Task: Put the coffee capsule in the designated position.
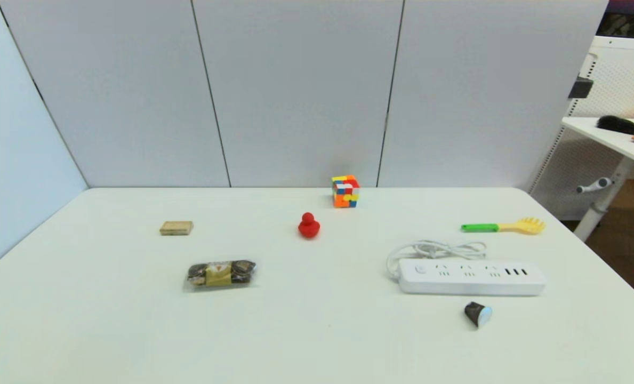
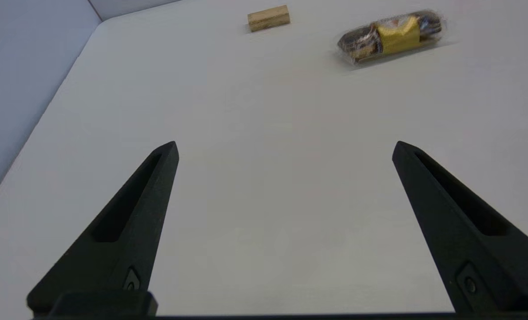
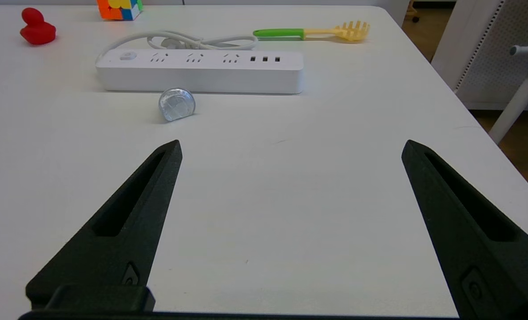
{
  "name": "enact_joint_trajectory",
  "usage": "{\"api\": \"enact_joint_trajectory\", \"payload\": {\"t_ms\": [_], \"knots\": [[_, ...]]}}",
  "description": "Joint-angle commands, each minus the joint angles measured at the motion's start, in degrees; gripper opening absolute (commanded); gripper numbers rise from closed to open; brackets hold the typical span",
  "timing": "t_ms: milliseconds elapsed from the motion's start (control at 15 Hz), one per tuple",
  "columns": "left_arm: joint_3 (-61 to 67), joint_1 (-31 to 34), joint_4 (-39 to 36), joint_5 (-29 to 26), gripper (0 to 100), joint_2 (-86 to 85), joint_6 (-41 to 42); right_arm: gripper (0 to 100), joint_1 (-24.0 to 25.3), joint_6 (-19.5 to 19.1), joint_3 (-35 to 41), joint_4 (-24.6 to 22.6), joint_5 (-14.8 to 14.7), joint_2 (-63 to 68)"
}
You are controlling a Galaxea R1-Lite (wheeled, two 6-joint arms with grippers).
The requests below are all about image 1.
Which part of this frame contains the red rubber duck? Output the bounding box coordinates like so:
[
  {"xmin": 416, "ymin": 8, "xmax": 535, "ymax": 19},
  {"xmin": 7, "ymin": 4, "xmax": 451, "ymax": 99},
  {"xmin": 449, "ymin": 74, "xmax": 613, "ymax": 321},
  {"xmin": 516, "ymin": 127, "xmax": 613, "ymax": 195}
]
[{"xmin": 298, "ymin": 212, "xmax": 321, "ymax": 239}]

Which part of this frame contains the green-handled yellow toy fork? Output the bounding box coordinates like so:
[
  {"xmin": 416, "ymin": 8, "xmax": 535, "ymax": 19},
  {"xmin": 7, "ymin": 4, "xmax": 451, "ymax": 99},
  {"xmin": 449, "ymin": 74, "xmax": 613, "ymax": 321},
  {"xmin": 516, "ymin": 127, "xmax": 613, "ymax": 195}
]
[{"xmin": 461, "ymin": 217, "xmax": 545, "ymax": 236}]

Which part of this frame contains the white power strip cable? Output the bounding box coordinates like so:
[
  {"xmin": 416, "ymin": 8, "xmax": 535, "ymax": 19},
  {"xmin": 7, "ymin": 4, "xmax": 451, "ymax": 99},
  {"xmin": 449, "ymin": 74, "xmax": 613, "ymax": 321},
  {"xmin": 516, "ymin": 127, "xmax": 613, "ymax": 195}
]
[{"xmin": 386, "ymin": 239, "xmax": 487, "ymax": 281}]

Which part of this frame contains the black box on pegboard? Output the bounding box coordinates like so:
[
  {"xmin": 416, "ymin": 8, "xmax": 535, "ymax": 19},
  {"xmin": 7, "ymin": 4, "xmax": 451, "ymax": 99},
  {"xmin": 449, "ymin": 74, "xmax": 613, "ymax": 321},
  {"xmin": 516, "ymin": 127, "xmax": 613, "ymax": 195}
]
[{"xmin": 568, "ymin": 76, "xmax": 594, "ymax": 99}]

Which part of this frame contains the grey table crank handle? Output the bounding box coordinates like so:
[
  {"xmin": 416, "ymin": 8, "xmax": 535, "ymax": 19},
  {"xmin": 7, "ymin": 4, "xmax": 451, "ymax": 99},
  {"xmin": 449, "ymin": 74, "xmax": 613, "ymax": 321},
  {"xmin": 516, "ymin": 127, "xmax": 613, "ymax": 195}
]
[{"xmin": 577, "ymin": 178, "xmax": 613, "ymax": 194}]

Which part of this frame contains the white power strip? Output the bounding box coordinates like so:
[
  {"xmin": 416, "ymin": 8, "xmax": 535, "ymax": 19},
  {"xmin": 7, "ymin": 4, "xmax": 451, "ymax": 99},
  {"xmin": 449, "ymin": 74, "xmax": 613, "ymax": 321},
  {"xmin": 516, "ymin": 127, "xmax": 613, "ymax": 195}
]
[{"xmin": 398, "ymin": 259, "xmax": 547, "ymax": 297}]

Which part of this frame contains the multicoloured puzzle cube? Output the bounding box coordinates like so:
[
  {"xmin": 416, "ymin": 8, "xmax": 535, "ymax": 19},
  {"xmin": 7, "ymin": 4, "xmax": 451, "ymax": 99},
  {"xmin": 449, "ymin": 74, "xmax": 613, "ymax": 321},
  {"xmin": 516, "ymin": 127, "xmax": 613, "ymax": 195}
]
[{"xmin": 332, "ymin": 174, "xmax": 360, "ymax": 209}]

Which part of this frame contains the black fuzzy object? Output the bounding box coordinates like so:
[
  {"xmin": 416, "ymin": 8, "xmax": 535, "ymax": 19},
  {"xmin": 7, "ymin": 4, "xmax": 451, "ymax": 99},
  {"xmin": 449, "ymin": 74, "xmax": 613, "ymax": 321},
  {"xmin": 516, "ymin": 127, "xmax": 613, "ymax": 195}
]
[{"xmin": 597, "ymin": 115, "xmax": 634, "ymax": 135}]

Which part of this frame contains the white pegboard panel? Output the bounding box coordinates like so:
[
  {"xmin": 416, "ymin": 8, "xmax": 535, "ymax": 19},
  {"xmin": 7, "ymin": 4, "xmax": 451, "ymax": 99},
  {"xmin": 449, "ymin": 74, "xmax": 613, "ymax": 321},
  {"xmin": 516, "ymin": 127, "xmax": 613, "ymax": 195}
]
[{"xmin": 530, "ymin": 35, "xmax": 634, "ymax": 220}]

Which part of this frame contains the white side table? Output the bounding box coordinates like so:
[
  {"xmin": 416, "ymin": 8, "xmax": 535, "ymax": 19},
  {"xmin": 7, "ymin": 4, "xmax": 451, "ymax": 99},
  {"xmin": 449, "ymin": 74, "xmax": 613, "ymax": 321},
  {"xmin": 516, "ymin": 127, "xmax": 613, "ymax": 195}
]
[{"xmin": 561, "ymin": 116, "xmax": 634, "ymax": 242}]

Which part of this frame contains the clear-wrapped chocolate pack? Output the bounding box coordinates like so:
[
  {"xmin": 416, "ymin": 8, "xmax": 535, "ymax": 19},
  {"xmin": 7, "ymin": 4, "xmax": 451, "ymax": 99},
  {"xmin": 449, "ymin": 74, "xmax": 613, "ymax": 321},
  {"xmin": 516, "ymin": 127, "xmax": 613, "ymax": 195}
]
[{"xmin": 183, "ymin": 259, "xmax": 258, "ymax": 292}]

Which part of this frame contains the small tan wooden block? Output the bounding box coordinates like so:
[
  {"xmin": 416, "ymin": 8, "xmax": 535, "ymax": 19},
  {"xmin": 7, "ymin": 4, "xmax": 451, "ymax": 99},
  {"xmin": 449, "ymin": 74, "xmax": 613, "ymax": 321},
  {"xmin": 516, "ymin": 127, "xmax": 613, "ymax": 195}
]
[{"xmin": 159, "ymin": 221, "xmax": 195, "ymax": 236}]

